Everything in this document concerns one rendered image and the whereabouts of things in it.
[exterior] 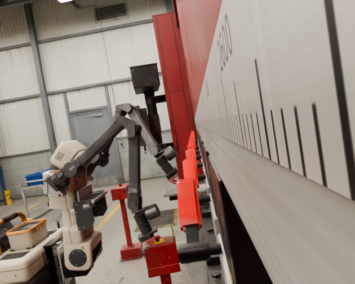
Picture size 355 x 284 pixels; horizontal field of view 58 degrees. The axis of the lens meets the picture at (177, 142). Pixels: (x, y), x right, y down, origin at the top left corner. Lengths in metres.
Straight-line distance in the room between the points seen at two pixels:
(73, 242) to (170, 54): 1.64
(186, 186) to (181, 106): 2.36
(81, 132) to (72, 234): 7.64
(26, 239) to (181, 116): 1.46
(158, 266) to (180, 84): 1.55
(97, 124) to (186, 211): 9.05
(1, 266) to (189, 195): 1.74
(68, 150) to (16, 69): 8.63
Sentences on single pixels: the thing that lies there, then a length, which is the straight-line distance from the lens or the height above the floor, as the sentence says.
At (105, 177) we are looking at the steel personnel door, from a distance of 9.43.
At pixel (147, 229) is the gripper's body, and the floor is 0.89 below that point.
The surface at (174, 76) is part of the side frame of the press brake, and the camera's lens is 2.73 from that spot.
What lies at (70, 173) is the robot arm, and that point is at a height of 1.22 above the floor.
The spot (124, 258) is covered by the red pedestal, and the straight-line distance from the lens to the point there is 3.80.
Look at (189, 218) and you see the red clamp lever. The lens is 0.33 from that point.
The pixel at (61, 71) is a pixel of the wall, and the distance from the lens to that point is 9.85.
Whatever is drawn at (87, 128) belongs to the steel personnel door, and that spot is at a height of 1.68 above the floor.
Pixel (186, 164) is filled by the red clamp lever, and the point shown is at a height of 1.31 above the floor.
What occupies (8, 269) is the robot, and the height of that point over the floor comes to 0.77.
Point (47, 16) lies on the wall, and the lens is 10.33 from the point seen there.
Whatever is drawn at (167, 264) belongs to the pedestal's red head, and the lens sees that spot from 1.69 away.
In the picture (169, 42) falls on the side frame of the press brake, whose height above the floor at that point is 2.06.
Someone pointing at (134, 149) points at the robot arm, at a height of 1.29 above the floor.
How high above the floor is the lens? 1.38
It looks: 3 degrees down
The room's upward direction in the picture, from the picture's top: 9 degrees counter-clockwise
